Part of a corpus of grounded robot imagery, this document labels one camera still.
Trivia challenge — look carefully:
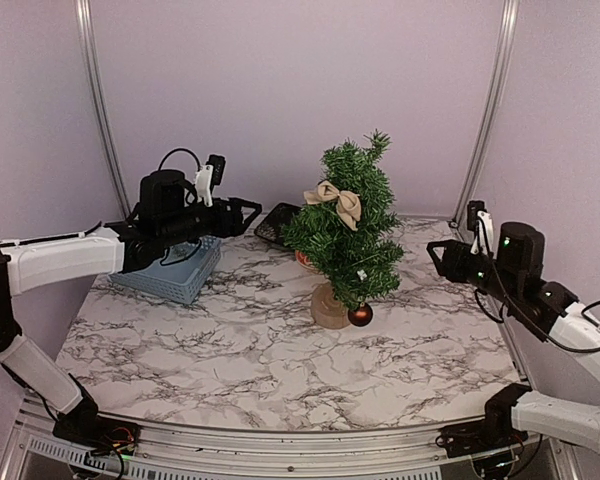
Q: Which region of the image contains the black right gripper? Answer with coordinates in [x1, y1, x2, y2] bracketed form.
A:
[426, 240, 521, 307]

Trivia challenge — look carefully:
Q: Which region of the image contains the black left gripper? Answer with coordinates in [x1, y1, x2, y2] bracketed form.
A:
[159, 196, 261, 247]

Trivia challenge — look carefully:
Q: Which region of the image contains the small green christmas tree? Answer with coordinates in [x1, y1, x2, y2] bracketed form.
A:
[283, 130, 404, 325]

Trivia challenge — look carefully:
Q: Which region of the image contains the beige burlap bow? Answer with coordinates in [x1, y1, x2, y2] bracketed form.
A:
[303, 180, 362, 231]

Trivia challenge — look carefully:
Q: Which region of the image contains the dark red bauble ornament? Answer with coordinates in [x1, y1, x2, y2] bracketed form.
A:
[347, 303, 374, 327]

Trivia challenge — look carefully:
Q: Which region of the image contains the light blue perforated plastic basket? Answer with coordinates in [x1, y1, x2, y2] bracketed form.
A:
[109, 236, 221, 305]

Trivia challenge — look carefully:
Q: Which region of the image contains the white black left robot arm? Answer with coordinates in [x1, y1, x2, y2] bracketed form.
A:
[0, 154, 262, 448]

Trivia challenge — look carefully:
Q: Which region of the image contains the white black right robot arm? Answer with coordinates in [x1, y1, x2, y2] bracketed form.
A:
[426, 215, 600, 455]

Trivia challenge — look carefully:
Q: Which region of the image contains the red white patterned bowl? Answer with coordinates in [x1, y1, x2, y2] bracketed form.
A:
[295, 250, 320, 274]

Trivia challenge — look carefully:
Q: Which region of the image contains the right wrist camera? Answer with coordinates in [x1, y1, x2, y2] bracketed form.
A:
[467, 200, 494, 257]

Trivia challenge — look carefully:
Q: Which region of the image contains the right aluminium corner post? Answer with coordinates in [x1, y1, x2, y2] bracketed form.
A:
[451, 0, 520, 225]

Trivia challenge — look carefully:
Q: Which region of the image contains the aluminium corner post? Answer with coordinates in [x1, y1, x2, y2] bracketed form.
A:
[74, 0, 131, 217]
[451, 0, 520, 225]

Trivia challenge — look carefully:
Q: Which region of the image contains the left aluminium corner post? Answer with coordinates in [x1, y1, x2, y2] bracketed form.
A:
[74, 0, 131, 217]

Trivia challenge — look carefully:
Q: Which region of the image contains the aluminium front rail frame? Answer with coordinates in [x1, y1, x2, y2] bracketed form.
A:
[0, 395, 583, 479]

